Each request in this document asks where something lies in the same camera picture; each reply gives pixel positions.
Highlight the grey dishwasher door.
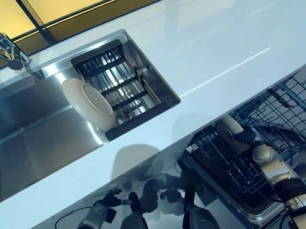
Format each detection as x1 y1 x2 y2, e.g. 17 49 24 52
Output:
179 143 306 229

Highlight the black wire dishwasher rack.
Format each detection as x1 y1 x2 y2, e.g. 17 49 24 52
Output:
183 73 306 199

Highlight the dark brown lattice frame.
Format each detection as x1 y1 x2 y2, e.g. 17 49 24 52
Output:
0 0 172 74

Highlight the stainless steel sink basin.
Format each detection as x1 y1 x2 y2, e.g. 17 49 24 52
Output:
0 26 185 201

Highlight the right robot hand black glove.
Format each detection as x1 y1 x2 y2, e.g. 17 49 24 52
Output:
229 126 262 152

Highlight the left robot hand black glove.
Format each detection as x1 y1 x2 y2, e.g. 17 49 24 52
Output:
93 188 133 213

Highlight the black sink dish rack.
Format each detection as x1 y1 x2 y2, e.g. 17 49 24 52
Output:
70 36 182 142

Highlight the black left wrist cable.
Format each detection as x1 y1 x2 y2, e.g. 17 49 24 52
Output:
54 208 90 229

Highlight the cream ceramic plate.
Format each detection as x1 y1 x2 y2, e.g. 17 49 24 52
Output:
61 76 118 133
216 113 246 148

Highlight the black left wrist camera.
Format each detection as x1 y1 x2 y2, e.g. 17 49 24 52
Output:
105 208 117 224

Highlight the chrome kitchen faucet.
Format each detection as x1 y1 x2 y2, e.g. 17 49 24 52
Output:
0 17 32 71

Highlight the right white robot leg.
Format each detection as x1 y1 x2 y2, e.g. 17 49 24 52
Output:
180 183 217 229

